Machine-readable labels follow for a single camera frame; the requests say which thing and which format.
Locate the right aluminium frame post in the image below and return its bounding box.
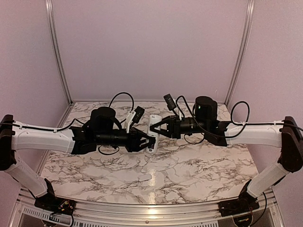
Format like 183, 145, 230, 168
224, 0, 255, 106

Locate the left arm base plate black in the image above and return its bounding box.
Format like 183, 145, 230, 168
35, 178, 76, 215

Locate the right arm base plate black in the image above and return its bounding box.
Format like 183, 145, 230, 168
218, 198, 260, 217

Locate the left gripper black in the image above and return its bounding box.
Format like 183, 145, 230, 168
96, 126, 156, 152

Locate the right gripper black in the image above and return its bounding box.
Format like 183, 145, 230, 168
150, 114, 209, 139

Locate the left aluminium frame post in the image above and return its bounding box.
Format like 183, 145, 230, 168
45, 0, 73, 105

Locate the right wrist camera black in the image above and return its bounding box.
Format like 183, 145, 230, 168
163, 94, 185, 119

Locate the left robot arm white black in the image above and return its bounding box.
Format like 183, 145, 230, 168
0, 107, 157, 210

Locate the front aluminium rail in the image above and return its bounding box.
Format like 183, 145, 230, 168
8, 189, 284, 227

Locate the aluminium frame post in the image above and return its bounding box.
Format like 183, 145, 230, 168
45, 0, 73, 105
224, 0, 255, 106

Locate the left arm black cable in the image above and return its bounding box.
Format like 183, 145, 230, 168
0, 92, 135, 156

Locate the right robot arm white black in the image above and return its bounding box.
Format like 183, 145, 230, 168
146, 96, 303, 212

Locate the white remote control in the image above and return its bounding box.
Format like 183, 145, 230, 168
146, 114, 160, 154

